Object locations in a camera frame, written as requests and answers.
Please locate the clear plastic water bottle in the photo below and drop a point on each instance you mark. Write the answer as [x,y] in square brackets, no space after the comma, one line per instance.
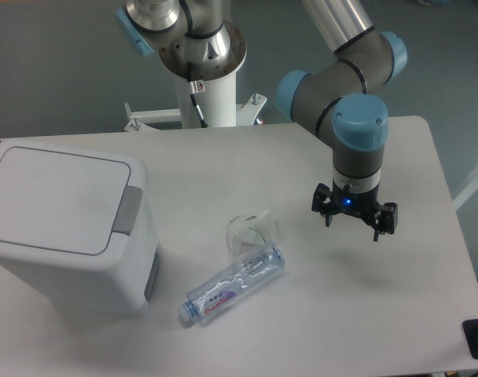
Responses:
[217,294]

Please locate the white trash can lid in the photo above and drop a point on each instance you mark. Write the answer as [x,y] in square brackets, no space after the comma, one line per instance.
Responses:
[58,201]

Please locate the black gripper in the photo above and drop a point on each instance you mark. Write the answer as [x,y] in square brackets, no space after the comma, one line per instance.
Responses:
[332,201]

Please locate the white trash can body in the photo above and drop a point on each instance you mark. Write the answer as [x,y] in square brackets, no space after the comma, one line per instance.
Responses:
[119,279]

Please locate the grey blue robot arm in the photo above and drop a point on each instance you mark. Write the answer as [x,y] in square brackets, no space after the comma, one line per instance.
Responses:
[200,47]

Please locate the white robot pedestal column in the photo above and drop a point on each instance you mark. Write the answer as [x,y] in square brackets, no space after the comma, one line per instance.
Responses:
[217,102]

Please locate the grey trash can push button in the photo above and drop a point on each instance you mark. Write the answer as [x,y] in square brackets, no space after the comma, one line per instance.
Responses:
[128,210]

